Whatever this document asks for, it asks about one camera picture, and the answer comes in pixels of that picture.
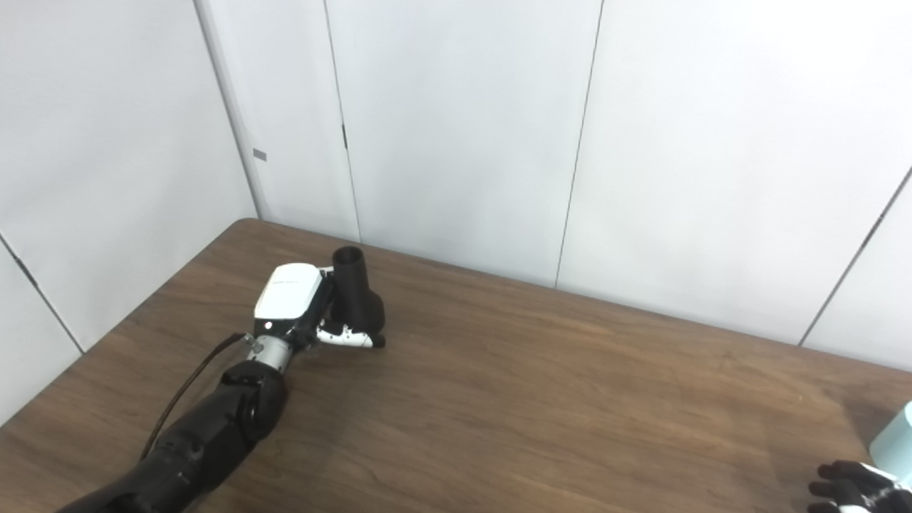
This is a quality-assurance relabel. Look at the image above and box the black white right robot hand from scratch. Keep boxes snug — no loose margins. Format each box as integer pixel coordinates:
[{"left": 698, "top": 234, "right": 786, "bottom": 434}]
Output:
[{"left": 807, "top": 460, "right": 912, "bottom": 513}]

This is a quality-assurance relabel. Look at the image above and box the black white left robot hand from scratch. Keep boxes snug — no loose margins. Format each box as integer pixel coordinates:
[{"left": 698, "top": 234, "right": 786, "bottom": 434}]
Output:
[{"left": 246, "top": 262, "right": 388, "bottom": 351}]

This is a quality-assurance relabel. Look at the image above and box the light-blue cylindrical hose piece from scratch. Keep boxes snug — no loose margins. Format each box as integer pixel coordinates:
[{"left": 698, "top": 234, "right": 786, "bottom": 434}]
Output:
[{"left": 869, "top": 401, "right": 912, "bottom": 472}]

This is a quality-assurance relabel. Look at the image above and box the black funnel-shaped nozzle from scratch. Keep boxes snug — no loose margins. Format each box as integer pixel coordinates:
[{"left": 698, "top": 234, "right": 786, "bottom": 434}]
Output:
[{"left": 332, "top": 246, "right": 387, "bottom": 336}]

